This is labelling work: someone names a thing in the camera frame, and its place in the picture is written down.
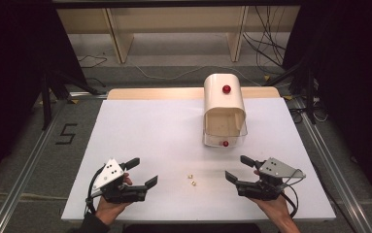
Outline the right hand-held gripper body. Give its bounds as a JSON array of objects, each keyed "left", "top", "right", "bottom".
[{"left": 235, "top": 156, "right": 307, "bottom": 201}]

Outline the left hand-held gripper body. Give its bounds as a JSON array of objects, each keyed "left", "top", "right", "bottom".
[{"left": 91, "top": 157, "right": 149, "bottom": 205}]

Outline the cream box with red knobs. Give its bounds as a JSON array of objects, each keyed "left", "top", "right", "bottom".
[{"left": 201, "top": 73, "right": 249, "bottom": 149}]

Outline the person's left hand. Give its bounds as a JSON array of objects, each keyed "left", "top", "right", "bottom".
[{"left": 94, "top": 173, "right": 133, "bottom": 225}]

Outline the person's right hand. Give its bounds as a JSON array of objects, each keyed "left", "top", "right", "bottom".
[{"left": 251, "top": 195, "right": 292, "bottom": 225}]

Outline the white table board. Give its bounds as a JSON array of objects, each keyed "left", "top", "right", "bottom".
[{"left": 60, "top": 97, "right": 337, "bottom": 223}]

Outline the person's dark clothing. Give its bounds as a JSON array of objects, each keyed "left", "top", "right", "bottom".
[{"left": 122, "top": 222, "right": 263, "bottom": 233}]

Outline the black tripod stand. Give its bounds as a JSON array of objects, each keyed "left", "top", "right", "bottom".
[
  {"left": 264, "top": 52, "right": 319, "bottom": 124},
  {"left": 40, "top": 69, "right": 101, "bottom": 131}
]

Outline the dark curtain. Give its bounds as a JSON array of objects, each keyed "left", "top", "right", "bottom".
[
  {"left": 0, "top": 0, "right": 87, "bottom": 192},
  {"left": 284, "top": 0, "right": 372, "bottom": 205}
]

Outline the light wooden desk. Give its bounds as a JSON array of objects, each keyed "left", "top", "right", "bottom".
[{"left": 56, "top": 5, "right": 302, "bottom": 64}]

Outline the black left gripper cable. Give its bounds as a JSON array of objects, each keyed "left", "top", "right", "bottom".
[{"left": 85, "top": 163, "right": 108, "bottom": 216}]

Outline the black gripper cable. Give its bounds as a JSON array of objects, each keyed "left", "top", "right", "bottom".
[
  {"left": 280, "top": 168, "right": 305, "bottom": 218},
  {"left": 85, "top": 163, "right": 108, "bottom": 216}
]

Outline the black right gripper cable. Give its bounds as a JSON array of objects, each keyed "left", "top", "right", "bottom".
[{"left": 280, "top": 168, "right": 305, "bottom": 218}]

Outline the aluminium floor rail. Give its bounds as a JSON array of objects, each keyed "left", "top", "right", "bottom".
[
  {"left": 293, "top": 96, "right": 372, "bottom": 233},
  {"left": 0, "top": 96, "right": 65, "bottom": 233}
]

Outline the thin black floor cable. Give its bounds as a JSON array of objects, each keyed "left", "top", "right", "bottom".
[{"left": 77, "top": 53, "right": 109, "bottom": 69}]

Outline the bundle of black cables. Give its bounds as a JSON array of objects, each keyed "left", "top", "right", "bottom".
[{"left": 242, "top": 5, "right": 287, "bottom": 70}]

